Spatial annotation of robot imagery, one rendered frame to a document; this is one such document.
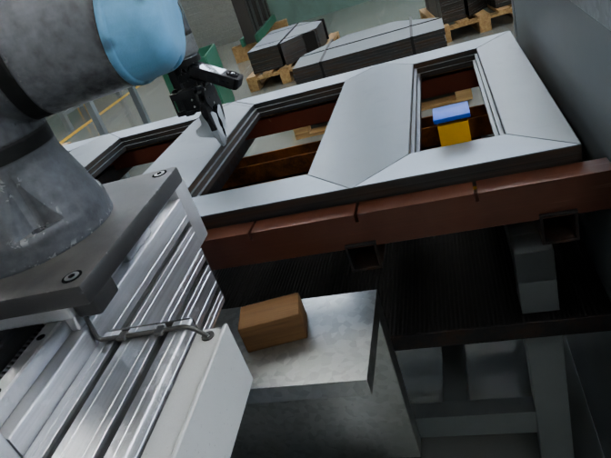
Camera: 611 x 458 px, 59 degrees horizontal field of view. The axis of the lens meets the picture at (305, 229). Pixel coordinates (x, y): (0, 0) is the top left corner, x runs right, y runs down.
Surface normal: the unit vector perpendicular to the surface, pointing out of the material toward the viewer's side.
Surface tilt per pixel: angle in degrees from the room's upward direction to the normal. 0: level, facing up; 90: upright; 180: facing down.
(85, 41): 100
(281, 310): 0
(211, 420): 90
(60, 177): 72
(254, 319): 0
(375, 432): 90
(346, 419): 90
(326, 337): 0
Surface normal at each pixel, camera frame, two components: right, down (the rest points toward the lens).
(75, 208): 0.75, -0.29
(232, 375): 0.95, -0.18
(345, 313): -0.29, -0.84
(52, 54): 0.20, 0.54
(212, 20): -0.14, 0.51
